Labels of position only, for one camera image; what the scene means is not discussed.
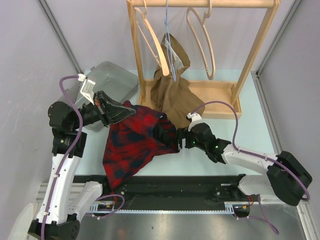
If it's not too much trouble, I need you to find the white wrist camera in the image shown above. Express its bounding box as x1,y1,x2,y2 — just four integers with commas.
78,73,96,105
186,112,203,132

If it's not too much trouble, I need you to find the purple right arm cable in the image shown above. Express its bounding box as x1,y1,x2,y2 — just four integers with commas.
190,100,311,201

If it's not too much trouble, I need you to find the red plaid cloth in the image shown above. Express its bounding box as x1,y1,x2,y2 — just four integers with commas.
102,100,179,190

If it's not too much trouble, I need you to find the grey aluminium frame post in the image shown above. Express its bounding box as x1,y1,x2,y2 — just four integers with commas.
250,0,302,153

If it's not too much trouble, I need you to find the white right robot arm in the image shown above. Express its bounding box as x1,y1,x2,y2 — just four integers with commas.
183,122,313,206

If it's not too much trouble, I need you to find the white slotted cable duct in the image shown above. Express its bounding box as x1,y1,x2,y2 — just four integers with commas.
86,203,235,215

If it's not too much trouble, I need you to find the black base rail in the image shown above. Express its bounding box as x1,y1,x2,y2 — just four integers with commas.
73,174,258,212

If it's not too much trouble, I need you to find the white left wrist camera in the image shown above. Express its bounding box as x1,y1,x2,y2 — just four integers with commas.
78,73,96,105

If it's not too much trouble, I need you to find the light blue wire hanger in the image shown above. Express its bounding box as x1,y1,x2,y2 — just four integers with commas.
164,0,183,82

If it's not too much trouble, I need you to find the wooden clothes rack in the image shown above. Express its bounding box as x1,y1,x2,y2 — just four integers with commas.
126,0,281,117

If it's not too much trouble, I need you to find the wooden hanger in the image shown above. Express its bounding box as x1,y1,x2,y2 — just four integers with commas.
186,0,216,81
134,0,170,76

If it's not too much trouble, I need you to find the brown skirt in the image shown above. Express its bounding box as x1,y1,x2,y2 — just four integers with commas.
150,35,205,129

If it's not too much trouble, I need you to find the grey plastic bin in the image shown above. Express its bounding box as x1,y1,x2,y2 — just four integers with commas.
66,61,139,132

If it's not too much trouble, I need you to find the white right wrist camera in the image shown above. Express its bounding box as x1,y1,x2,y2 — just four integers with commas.
186,112,203,132

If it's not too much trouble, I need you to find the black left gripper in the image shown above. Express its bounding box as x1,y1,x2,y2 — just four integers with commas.
72,90,136,130

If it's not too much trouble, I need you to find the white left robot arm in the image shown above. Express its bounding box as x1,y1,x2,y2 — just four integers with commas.
28,91,179,240

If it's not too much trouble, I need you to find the left aluminium frame post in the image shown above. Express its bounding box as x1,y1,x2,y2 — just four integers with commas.
36,0,83,74

